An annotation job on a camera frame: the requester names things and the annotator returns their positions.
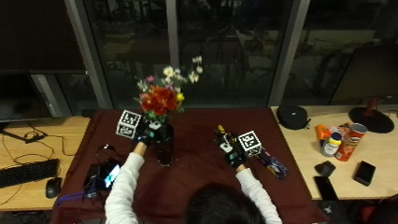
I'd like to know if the person's left hand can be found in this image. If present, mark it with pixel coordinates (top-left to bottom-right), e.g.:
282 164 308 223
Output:
135 119 168 146

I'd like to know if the person's right hand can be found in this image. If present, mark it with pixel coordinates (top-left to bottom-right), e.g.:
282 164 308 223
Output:
214 125 250 169

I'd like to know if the dark glass vase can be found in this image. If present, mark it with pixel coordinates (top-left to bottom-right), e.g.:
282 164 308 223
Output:
152 122 177 167

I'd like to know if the white marker cube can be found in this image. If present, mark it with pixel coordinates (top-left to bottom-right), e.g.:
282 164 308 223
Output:
115 109 143 140
237 131 264 158

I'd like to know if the bouquet of mixed flowers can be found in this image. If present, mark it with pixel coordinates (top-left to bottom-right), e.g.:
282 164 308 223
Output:
133 55 205 126

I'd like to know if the dark red tablecloth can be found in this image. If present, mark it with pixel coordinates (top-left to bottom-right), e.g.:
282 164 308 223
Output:
48 107 330 224

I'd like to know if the dark blue snack can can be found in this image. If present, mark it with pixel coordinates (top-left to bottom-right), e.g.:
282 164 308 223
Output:
256 148 290 181

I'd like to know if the black round case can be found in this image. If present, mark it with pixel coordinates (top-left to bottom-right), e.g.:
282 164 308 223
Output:
274 105 313 131

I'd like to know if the smartphone with lit screen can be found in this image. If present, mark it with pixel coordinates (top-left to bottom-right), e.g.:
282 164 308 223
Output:
99 159 124 190

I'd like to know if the black box device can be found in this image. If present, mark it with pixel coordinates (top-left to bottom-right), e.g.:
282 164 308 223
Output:
83 163 104 199

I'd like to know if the orange bottle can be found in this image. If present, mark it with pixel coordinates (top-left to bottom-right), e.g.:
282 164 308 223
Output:
313 124 333 147

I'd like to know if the white bottle with yellow cap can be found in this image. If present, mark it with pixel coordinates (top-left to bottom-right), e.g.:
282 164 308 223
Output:
320 132 344 158

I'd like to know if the orange snack packet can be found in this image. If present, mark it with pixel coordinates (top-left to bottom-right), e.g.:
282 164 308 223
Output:
330 121 354 135

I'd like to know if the black smartphone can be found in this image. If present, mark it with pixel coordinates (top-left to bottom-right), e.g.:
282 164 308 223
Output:
313 175 341 202
352 161 377 188

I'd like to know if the red chips can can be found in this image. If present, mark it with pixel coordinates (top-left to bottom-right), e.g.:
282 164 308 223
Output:
333 122 370 162

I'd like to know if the black computer mouse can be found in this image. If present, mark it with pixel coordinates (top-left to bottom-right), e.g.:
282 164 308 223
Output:
45 176 64 200

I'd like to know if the black keyboard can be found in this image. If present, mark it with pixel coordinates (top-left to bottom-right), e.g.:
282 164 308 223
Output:
0 158 61 189

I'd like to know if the black monitor with round stand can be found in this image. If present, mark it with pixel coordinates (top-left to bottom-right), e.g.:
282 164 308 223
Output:
329 43 398 134

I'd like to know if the dark bag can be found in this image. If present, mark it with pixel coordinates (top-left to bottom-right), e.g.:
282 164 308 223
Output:
348 193 398 224

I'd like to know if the grey window frame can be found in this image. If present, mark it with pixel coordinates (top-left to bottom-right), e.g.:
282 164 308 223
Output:
64 0 312 110

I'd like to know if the black cable with adapter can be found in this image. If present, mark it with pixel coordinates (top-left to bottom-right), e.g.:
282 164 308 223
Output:
0 121 77 166

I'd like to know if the purple strap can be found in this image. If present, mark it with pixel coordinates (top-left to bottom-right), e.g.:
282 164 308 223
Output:
53 190 87 207

